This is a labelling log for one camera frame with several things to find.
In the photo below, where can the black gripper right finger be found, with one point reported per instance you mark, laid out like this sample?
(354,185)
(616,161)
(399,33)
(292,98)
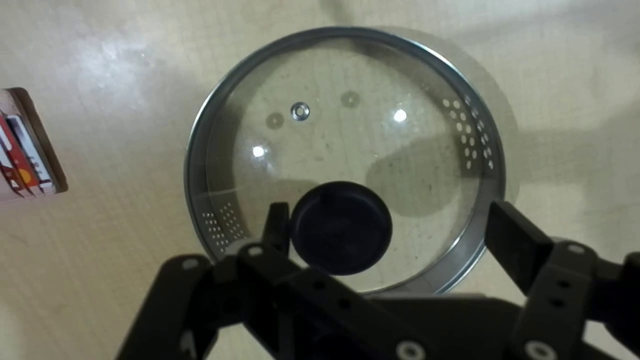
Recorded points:
(573,301)

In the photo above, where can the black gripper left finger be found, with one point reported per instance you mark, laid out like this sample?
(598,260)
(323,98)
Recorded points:
(180,301)

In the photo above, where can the glass lid with black knob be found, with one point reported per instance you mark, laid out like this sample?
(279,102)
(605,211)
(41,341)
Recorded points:
(333,100)

